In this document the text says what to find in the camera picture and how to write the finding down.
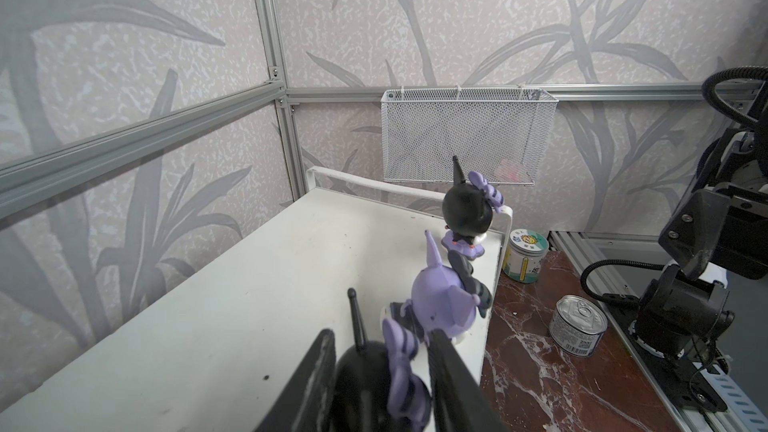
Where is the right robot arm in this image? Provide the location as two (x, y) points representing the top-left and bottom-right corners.
(580, 66), (767, 413)

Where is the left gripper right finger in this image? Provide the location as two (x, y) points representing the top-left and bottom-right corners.
(428, 329), (507, 432)

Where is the silver tin can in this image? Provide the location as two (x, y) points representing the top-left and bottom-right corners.
(549, 295), (608, 357)

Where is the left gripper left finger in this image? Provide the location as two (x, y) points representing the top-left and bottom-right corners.
(256, 329), (336, 432)

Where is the black Kuromi figure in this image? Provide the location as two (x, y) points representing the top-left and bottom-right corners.
(329, 287), (433, 432)

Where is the round tape roll cartoon label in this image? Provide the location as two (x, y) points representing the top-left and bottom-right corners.
(502, 229), (549, 283)

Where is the purple bat Kuromi figure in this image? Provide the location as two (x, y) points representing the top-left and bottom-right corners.
(441, 155), (504, 261)

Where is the white wire mesh basket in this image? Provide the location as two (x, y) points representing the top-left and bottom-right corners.
(380, 86), (559, 185)

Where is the purple striped Kuromi figure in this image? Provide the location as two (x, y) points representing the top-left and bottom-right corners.
(383, 232), (493, 342)

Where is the white two-tier metal shelf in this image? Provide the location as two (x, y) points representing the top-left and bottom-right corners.
(0, 166), (515, 432)

